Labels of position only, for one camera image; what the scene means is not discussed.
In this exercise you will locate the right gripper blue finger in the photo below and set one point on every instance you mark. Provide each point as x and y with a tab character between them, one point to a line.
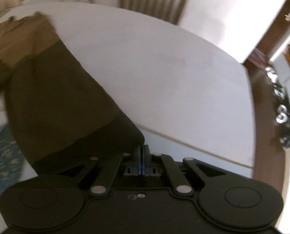
146	160
138	155

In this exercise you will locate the brown two-tone sweater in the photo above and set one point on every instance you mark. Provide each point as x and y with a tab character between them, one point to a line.
58	114

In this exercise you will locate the patterned white blue table mat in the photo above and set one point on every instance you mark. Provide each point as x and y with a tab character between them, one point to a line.
15	168

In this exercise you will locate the white sneakers pair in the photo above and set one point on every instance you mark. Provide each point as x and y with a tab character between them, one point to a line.
282	116

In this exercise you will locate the dark shoes pair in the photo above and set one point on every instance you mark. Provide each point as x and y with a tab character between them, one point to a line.
280	92

